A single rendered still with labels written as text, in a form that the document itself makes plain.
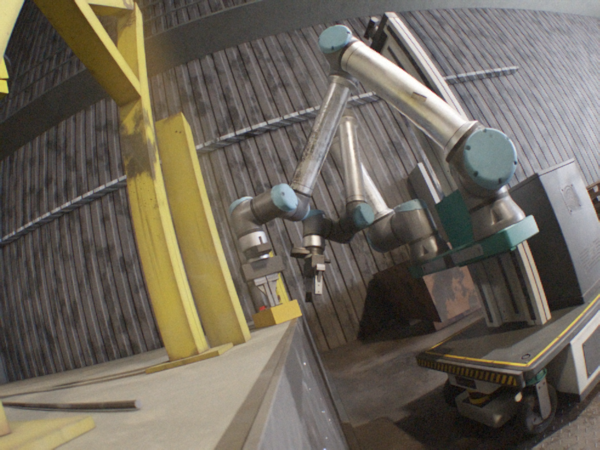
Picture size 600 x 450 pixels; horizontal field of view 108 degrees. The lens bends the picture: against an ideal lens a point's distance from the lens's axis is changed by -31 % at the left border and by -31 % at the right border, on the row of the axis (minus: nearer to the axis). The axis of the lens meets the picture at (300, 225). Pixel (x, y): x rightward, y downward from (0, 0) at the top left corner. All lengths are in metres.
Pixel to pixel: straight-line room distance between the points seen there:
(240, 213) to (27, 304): 5.84
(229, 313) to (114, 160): 5.35
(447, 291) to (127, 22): 2.83
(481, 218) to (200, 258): 0.79
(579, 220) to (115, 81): 1.50
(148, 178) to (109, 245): 4.79
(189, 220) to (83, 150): 5.84
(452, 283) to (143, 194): 2.69
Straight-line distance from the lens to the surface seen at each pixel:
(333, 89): 1.16
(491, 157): 0.85
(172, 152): 0.64
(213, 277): 0.55
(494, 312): 1.46
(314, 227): 1.24
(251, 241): 0.98
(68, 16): 0.52
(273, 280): 1.00
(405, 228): 1.41
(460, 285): 3.00
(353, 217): 1.21
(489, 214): 1.01
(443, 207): 1.41
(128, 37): 0.81
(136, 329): 4.97
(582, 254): 1.37
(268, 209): 0.97
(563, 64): 9.39
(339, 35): 1.08
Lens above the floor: 0.75
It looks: 13 degrees up
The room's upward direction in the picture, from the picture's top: 20 degrees counter-clockwise
